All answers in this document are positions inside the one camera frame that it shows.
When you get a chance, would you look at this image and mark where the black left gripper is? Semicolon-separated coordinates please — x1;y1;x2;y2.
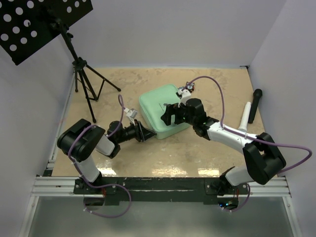
117;118;157;144

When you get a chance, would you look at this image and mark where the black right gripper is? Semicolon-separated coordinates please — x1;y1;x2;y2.
160;103;196;126

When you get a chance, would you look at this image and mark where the mint green medicine case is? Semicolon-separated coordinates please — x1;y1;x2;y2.
139;84;190;140

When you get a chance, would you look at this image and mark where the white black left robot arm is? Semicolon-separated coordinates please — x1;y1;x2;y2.
57;119;156;194

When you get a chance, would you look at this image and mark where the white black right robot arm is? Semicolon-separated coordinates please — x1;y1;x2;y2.
161;98;286;194

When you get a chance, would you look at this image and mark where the white microphone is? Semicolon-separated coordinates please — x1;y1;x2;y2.
238;102;251;132

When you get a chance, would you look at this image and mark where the black microphone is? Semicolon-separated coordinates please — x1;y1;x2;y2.
248;88;263;124

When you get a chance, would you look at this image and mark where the black music stand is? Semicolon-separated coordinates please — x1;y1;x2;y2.
0;0;122;123

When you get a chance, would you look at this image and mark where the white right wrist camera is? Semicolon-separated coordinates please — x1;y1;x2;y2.
176;88;191;107

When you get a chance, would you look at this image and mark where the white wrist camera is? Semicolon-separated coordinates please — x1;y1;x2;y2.
176;88;191;107
124;108;138;125

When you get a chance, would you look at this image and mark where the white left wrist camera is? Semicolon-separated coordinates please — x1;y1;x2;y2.
124;108;138;125

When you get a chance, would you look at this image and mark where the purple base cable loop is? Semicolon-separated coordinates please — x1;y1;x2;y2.
83;185;133;219

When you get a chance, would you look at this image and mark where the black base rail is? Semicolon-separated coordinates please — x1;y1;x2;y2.
74;177;248;205

